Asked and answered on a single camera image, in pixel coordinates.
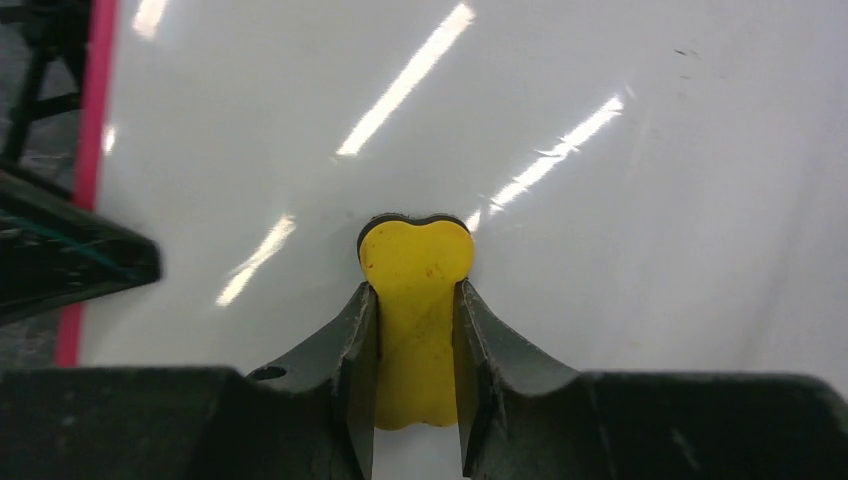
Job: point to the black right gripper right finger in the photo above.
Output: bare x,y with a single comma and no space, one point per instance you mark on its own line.
524,415

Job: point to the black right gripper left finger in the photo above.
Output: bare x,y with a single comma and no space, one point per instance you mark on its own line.
309,414

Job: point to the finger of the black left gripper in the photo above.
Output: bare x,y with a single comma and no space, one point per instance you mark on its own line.
55,254

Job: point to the yellow whiteboard eraser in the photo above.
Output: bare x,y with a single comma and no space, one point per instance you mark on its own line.
414,265

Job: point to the pink framed whiteboard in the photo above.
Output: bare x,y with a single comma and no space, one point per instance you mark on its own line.
651,185

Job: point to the black microphone stand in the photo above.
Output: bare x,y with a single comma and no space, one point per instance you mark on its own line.
53,31

